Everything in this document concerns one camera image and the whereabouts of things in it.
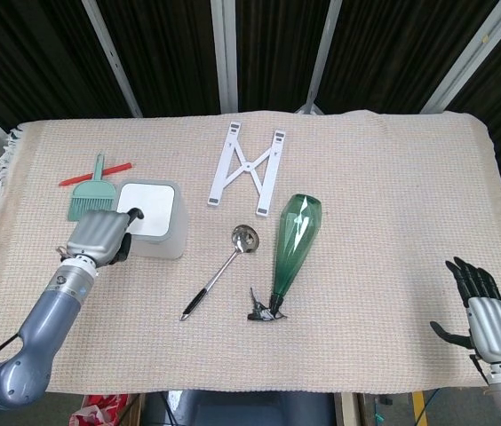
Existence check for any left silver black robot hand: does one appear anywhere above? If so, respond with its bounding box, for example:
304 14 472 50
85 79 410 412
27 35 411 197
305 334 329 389
66 207 145 267

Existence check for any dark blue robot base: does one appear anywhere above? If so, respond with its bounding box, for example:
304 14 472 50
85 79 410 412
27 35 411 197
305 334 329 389
143 389 337 426

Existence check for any green spray bottle black trigger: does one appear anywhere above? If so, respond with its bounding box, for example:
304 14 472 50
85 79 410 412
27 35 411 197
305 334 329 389
246 193 323 321

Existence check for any white folding laptop stand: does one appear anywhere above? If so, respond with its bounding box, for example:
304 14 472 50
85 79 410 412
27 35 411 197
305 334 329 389
207 120 287 217

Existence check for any red white plastic bag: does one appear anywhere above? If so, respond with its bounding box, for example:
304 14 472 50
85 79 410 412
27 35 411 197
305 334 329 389
68 393 130 426

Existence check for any steel ladle black handle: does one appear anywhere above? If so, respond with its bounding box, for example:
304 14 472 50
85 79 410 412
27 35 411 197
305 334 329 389
179 224 261 322

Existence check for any teal small hand brush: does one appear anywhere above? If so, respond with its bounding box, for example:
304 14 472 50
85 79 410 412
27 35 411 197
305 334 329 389
67 153 121 222

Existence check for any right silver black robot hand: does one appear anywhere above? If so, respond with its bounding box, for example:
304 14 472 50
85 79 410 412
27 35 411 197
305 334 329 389
429 256 501 365

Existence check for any white square container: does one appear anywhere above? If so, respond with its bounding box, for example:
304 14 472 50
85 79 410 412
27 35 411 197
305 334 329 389
116 178 189 261

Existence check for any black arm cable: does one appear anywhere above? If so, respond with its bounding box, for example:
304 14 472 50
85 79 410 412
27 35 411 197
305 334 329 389
0 332 26 367

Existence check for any red pen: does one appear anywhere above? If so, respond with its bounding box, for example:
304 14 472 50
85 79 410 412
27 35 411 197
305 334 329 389
58 162 136 187

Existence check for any beige woven table cloth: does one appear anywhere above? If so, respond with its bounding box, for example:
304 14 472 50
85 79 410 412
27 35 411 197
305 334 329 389
0 110 501 396

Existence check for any black backdrop curtain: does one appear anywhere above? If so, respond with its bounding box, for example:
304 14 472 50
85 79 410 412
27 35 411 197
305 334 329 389
0 0 501 187

